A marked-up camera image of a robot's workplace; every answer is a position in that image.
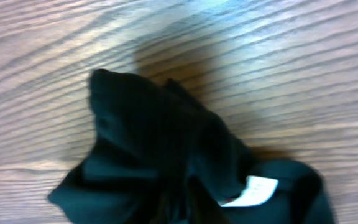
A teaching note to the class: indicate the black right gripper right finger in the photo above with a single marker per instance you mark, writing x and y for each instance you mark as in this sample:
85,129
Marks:
204,210

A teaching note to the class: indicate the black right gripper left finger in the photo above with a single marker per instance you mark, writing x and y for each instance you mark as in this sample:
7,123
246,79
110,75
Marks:
168,209

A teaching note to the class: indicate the black t-shirt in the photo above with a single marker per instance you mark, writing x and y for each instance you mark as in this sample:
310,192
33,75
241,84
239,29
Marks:
151,138

